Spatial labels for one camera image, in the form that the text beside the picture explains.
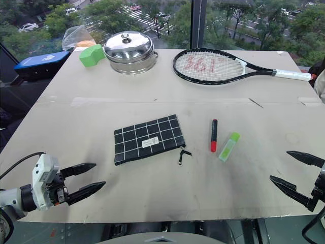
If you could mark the person at table edge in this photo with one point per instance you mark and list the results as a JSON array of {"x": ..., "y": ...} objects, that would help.
[{"x": 319, "y": 78}]

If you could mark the blue black box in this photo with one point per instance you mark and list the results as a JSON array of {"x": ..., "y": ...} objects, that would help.
[{"x": 40, "y": 64}]

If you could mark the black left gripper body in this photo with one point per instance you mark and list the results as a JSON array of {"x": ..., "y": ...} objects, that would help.
[{"x": 58, "y": 190}]

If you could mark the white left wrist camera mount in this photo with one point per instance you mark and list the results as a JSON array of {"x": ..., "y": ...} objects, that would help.
[{"x": 43, "y": 178}]

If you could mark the green foam block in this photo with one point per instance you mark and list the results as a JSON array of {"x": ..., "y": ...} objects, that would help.
[{"x": 91, "y": 56}]

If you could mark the clear plastic bag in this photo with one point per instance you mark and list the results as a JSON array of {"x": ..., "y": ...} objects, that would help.
[{"x": 75, "y": 38}]

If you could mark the green glue stick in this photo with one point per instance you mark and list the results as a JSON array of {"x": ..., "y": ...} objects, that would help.
[{"x": 229, "y": 147}]

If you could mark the black grid pencil pouch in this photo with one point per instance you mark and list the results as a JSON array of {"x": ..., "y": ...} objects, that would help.
[{"x": 149, "y": 139}]

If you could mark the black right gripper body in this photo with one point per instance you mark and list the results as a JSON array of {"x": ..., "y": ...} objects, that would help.
[{"x": 319, "y": 185}]

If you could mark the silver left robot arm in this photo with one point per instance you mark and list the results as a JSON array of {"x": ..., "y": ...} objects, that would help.
[{"x": 10, "y": 200}]

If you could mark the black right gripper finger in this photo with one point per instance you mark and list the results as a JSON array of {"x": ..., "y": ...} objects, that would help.
[
  {"x": 289, "y": 190},
  {"x": 304, "y": 157}
]

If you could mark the red black marker pen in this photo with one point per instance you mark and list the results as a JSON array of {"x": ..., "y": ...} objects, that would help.
[{"x": 214, "y": 136}]

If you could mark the grey round robot base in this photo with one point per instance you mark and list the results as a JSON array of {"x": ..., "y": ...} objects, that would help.
[{"x": 157, "y": 237}]

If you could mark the black window frame post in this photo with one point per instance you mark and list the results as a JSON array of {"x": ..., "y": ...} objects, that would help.
[{"x": 198, "y": 24}]

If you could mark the stainless steel pot with lid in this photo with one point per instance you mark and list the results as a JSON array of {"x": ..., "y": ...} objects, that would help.
[{"x": 129, "y": 52}]

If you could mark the black white tennis racket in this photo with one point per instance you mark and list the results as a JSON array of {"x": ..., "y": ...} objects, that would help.
[{"x": 210, "y": 66}]

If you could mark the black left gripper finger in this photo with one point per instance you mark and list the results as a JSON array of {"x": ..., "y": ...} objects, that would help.
[
  {"x": 78, "y": 169},
  {"x": 87, "y": 190}
]

